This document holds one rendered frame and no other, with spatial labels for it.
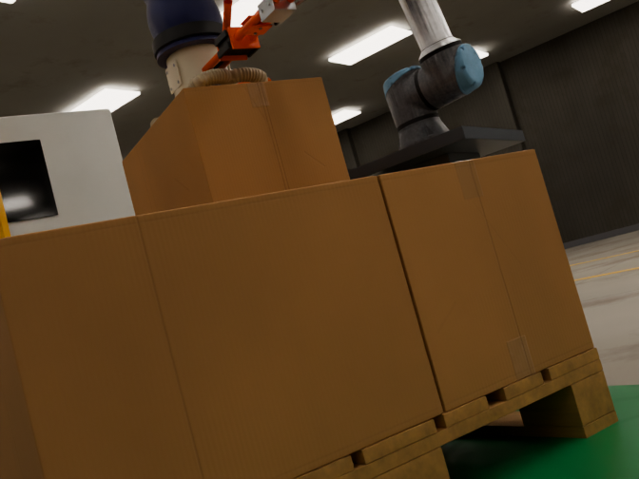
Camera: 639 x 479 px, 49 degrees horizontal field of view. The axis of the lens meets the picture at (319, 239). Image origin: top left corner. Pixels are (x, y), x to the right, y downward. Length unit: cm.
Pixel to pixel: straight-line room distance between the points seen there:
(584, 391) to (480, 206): 39
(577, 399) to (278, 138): 94
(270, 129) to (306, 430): 97
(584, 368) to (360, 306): 51
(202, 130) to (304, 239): 73
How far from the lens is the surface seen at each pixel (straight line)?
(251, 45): 193
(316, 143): 187
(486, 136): 229
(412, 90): 242
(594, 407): 144
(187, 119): 176
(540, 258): 139
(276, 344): 101
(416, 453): 114
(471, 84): 236
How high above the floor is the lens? 38
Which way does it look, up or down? 4 degrees up
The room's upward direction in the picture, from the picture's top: 15 degrees counter-clockwise
